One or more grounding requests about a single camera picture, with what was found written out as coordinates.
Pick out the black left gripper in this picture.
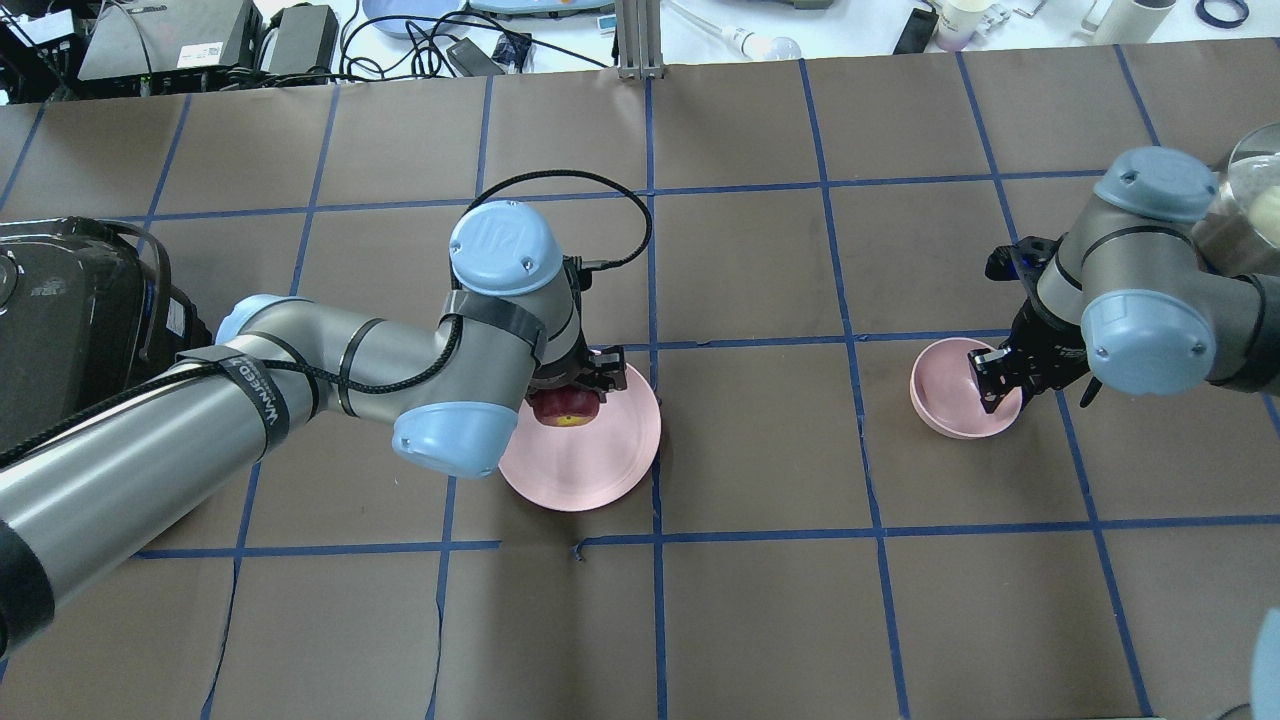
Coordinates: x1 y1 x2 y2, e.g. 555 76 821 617
525 256 628 404

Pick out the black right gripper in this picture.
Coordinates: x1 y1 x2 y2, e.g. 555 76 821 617
966 236 1103 415

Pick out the red apple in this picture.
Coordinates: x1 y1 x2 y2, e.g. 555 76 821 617
529 386 602 428

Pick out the pink bowl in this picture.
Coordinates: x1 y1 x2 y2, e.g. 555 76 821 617
908 337 1023 439

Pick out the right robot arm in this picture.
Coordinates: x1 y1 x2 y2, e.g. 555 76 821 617
966 146 1277 414

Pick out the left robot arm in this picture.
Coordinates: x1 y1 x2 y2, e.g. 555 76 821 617
3 200 627 656

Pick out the pink plate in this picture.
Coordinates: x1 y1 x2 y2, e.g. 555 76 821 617
499 364 662 512

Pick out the blue plate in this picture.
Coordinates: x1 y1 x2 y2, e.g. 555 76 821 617
361 0 468 38

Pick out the white steamed bun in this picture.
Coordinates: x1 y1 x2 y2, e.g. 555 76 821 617
1245 184 1280 247

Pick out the steel steamer pot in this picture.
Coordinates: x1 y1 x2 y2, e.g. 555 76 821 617
1192 122 1279 277

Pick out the light bulb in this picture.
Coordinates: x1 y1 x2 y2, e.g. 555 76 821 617
730 28 804 61

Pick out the white paper cup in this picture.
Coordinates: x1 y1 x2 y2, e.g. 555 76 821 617
1080 1 1176 45

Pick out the lavender white cup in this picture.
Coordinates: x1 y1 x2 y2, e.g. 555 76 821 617
933 1 1000 53

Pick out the black rice cooker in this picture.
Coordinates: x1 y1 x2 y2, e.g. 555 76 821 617
1 217 212 450

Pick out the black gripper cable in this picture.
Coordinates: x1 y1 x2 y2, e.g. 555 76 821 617
0 168 655 471

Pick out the aluminium frame post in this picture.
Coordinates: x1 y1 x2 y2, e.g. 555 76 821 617
614 0 666 79

